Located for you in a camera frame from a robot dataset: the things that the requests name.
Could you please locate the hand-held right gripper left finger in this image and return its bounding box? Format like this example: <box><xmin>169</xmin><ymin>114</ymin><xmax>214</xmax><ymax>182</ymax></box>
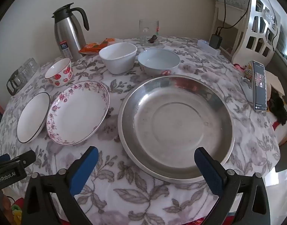
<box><xmin>21</xmin><ymin>146</ymin><xmax>99</xmax><ymax>225</ymax></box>

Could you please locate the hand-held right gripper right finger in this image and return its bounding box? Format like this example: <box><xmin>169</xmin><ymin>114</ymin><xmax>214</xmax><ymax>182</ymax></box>
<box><xmin>194</xmin><ymin>147</ymin><xmax>271</xmax><ymax>225</ymax></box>

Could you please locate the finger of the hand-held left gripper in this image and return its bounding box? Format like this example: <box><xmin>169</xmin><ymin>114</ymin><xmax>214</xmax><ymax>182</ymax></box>
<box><xmin>0</xmin><ymin>154</ymin><xmax>11</xmax><ymax>166</ymax></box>
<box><xmin>8</xmin><ymin>150</ymin><xmax>36</xmax><ymax>169</ymax></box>

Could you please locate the white black-rimmed plate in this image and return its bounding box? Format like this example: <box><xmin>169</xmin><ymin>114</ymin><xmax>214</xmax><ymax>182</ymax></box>
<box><xmin>16</xmin><ymin>92</ymin><xmax>51</xmax><ymax>144</ymax></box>

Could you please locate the pink floral rim plate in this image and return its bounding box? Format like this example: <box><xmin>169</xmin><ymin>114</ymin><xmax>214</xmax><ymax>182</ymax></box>
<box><xmin>46</xmin><ymin>81</ymin><xmax>110</xmax><ymax>146</ymax></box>

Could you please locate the large stainless steel basin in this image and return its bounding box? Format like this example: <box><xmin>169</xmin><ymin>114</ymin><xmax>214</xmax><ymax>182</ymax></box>
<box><xmin>118</xmin><ymin>74</ymin><xmax>235</xmax><ymax>184</ymax></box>

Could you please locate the strawberry print bowl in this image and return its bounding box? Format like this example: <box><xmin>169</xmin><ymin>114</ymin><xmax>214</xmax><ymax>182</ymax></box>
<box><xmin>44</xmin><ymin>58</ymin><xmax>73</xmax><ymax>88</ymax></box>

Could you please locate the white rectangular bowl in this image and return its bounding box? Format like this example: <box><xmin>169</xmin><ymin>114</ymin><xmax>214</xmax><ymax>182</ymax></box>
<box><xmin>99</xmin><ymin>42</ymin><xmax>137</xmax><ymax>75</ymax></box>

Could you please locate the light blue bowl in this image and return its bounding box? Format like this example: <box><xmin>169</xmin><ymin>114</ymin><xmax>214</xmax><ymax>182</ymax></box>
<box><xmin>137</xmin><ymin>48</ymin><xmax>181</xmax><ymax>77</ymax></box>

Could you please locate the grey floral tablecloth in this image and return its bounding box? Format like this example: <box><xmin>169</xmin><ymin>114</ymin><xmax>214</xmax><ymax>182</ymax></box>
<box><xmin>0</xmin><ymin>36</ymin><xmax>281</xmax><ymax>225</ymax></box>

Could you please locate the clear glass cup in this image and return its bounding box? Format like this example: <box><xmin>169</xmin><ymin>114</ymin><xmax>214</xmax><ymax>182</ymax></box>
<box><xmin>16</xmin><ymin>67</ymin><xmax>29</xmax><ymax>85</ymax></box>
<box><xmin>23</xmin><ymin>58</ymin><xmax>39</xmax><ymax>74</ymax></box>

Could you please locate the black cloth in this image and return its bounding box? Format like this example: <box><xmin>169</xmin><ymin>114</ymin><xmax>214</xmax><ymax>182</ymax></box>
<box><xmin>268</xmin><ymin>90</ymin><xmax>287</xmax><ymax>125</ymax></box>

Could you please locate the smartphone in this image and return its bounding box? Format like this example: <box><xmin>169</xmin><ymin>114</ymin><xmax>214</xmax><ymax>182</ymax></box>
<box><xmin>249</xmin><ymin>60</ymin><xmax>268</xmax><ymax>112</ymax></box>

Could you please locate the orange snack packet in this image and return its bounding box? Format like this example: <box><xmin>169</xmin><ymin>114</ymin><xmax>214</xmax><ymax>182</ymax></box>
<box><xmin>100</xmin><ymin>38</ymin><xmax>116</xmax><ymax>47</ymax></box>
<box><xmin>78</xmin><ymin>43</ymin><xmax>102</xmax><ymax>55</ymax></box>

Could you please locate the white openwork shelf rack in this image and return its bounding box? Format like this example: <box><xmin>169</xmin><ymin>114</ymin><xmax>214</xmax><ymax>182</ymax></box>
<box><xmin>212</xmin><ymin>0</ymin><xmax>282</xmax><ymax>71</ymax></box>

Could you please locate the white power strip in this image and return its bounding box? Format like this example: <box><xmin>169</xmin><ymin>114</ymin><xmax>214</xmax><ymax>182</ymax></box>
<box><xmin>197</xmin><ymin>40</ymin><xmax>221</xmax><ymax>56</ymax></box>

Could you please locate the stainless steel thermos jug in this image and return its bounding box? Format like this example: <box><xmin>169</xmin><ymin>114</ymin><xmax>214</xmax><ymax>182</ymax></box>
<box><xmin>52</xmin><ymin>3</ymin><xmax>90</xmax><ymax>62</ymax></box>

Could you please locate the clear glass mug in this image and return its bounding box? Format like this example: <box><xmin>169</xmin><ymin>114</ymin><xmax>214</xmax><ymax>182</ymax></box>
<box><xmin>139</xmin><ymin>19</ymin><xmax>160</xmax><ymax>47</ymax></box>

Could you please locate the glass teapot black handle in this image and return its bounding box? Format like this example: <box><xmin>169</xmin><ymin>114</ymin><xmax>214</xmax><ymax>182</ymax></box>
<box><xmin>6</xmin><ymin>69</ymin><xmax>25</xmax><ymax>96</ymax></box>

